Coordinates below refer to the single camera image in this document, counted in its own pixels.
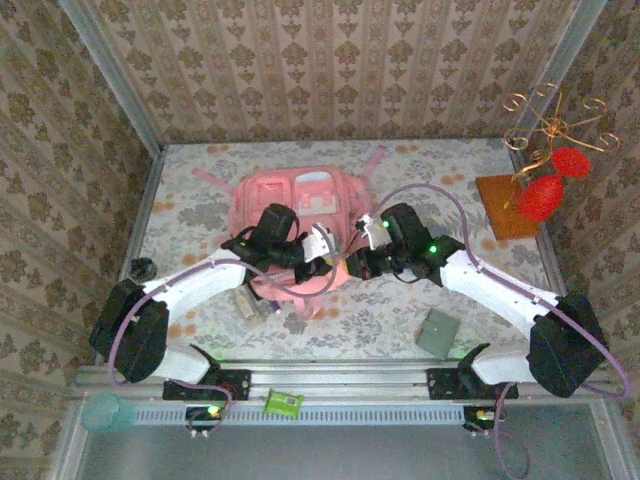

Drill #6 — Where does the teal plastic cup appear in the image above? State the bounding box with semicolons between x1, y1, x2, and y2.
79;391;137;435

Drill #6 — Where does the gold wire stand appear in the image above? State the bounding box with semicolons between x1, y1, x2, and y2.
502;82;622;209

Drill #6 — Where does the aluminium frame post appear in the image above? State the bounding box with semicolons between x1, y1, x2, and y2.
514;0;609;146
58;0;166;157

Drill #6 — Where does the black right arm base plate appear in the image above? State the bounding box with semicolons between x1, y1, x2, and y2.
427;367;520;401

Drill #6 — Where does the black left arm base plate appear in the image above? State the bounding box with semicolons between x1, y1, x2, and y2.
163;368;251;401

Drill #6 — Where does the beige eraser block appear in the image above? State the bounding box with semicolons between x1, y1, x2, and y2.
234;289;266;321

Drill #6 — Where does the aluminium side rail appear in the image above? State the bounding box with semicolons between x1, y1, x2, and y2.
94;149;166;364
507;144;567;301

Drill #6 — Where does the floral tablecloth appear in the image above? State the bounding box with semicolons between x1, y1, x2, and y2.
112;138;571;362

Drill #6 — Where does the green wipes packet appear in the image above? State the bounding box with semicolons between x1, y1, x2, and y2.
263;388;305;415

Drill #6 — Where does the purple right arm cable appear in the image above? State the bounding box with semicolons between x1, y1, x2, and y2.
357;183;634;479

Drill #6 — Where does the large red mesh ornament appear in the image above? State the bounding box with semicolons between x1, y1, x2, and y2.
517;177;566;224

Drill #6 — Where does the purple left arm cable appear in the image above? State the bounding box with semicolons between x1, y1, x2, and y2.
107;227;346;436

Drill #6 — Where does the small black controller board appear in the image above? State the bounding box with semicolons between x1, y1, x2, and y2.
462;405;507;437
185;405;225;439

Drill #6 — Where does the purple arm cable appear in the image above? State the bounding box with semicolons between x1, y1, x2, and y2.
107;227;346;436
357;183;634;479

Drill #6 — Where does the grey slotted cable duct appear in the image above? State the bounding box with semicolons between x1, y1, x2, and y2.
132;403;466;426

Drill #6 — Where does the brown wooden board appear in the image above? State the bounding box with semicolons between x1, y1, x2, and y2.
474;174;542;242

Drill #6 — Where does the green wallet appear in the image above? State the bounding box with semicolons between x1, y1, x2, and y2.
415;308;462;359

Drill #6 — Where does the pink backpack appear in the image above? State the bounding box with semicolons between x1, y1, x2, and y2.
191;144;389;321

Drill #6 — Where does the aluminium frame rail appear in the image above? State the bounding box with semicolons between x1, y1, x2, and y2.
74;359;614;401

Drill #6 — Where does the small red mesh ornament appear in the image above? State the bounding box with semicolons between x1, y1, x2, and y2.
551;147;593;180

